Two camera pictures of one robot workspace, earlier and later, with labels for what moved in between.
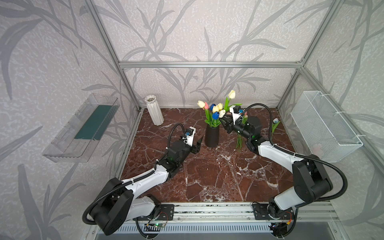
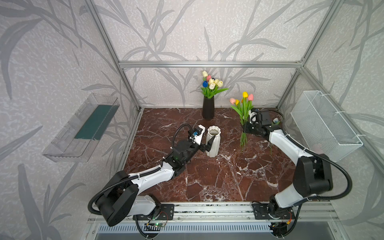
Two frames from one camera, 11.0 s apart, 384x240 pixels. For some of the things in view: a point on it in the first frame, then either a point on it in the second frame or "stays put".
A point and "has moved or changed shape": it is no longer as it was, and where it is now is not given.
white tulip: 221,113 → 220,83
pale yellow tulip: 215,108 → 211,84
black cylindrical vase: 212,136 → 208,110
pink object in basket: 316,150 stays put
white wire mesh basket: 326,132 stays put
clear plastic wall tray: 76,141 stays put
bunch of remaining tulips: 232,95 has moved or changed shape
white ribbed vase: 154,110 → 213,131
